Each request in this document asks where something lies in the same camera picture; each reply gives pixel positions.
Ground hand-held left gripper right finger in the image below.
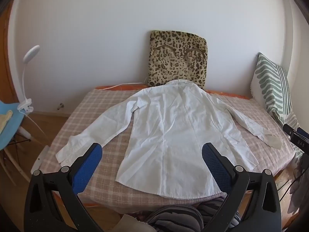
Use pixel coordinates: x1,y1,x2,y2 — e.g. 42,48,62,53
201,142,283,232

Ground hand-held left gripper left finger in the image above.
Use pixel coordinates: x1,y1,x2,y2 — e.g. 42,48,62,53
24,142,107,232

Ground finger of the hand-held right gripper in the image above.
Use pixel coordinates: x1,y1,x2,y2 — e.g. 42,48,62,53
283,124,309,138

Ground white long-sleeved shirt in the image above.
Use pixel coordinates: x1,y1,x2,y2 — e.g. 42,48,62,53
56,79,283,198

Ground pink plaid blanket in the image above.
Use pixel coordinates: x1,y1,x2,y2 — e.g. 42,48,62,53
31,88,300,213

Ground green leaf pattern pillow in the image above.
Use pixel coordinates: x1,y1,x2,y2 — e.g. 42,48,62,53
250,52,294,116

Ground person's striped pants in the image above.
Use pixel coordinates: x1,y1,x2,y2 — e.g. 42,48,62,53
145,197,242,232

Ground light blue chair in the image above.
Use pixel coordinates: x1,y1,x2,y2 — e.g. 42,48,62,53
0,100,33,186

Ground orange patterned bed sheet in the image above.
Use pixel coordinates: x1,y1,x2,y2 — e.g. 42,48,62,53
93,84,254,100

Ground beige cloth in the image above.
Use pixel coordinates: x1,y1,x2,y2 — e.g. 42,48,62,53
0,110,14,136

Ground leopard print cushion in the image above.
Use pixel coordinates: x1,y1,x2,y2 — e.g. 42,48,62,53
147,30,208,91

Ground wooden door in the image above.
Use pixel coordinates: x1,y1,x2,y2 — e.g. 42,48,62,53
0,2,20,103

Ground white clip-on desk lamp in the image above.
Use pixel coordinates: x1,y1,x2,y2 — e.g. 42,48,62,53
17,45,41,113

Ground white bed frame panel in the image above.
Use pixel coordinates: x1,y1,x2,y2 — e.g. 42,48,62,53
31,145,50,175

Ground white power cable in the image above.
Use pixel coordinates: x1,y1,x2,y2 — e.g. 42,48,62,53
97,82,146,90

